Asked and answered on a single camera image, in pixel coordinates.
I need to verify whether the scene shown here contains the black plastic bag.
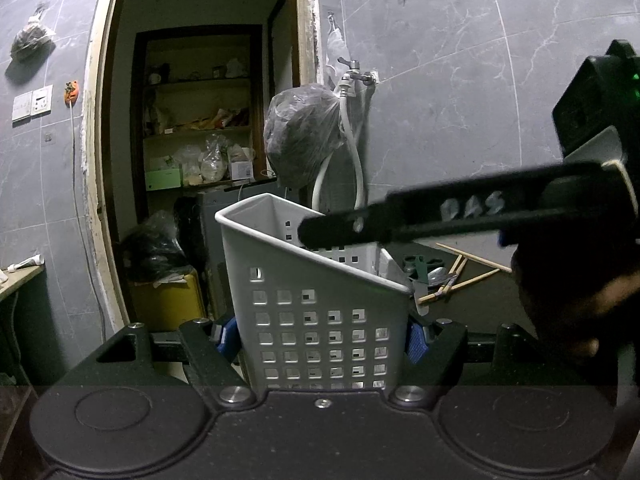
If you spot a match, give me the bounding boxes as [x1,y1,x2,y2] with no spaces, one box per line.
[119,209,192,282]

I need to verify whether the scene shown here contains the white perforated utensil basket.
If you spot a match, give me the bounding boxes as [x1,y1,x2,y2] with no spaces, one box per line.
[215,192,416,392]

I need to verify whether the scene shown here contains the person's right hand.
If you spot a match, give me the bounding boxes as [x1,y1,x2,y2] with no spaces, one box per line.
[510,232,640,366]

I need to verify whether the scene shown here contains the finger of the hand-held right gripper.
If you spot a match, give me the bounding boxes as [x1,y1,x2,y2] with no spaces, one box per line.
[297,161,601,251]

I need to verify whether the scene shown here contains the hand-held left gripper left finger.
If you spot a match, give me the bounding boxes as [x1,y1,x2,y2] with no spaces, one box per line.
[65,317,258,408]

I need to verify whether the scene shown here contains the yellow box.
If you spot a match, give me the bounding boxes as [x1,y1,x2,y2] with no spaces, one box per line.
[126,266,207,329]

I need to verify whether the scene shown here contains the hanging bag of dried goods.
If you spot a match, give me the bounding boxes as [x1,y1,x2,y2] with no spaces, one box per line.
[10,4,57,62]

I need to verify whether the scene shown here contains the white wall switch panel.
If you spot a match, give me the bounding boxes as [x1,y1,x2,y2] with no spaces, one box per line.
[12,85,54,122]

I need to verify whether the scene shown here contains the white wall cable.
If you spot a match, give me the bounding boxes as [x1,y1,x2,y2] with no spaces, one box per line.
[70,100,109,332]

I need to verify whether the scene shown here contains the green-handled scissors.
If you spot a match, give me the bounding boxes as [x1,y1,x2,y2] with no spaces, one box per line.
[402,254,446,317]

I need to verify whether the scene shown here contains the white tube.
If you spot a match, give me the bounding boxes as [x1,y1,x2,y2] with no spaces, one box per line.
[6,254,46,273]

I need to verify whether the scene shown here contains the door frame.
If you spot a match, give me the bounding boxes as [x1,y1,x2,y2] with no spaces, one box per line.
[80,0,322,332]

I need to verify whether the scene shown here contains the green box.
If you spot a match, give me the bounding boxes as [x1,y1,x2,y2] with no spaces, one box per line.
[145,168,184,191]

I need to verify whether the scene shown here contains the grey plastic bag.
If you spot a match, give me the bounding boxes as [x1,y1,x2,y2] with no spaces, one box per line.
[263,82,347,189]

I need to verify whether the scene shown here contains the wooden storage shelf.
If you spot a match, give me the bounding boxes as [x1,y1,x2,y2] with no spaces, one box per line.
[134,25,267,213]

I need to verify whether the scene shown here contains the clear hanging plastic bag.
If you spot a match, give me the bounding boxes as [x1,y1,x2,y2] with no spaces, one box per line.
[324,12,347,87]

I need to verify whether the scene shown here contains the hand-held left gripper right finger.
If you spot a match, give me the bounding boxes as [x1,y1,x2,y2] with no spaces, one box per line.
[387,317,581,408]

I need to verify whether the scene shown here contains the white hose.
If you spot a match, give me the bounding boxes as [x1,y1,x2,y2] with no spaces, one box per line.
[311,85,366,212]

